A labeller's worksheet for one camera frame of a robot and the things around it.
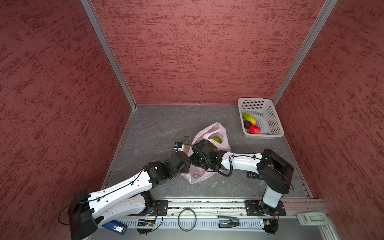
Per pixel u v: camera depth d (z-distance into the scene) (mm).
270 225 711
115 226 666
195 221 701
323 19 752
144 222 725
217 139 912
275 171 455
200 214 733
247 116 1078
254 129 995
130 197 486
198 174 780
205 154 669
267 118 1104
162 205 745
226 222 694
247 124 1033
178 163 566
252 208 741
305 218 690
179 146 689
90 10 712
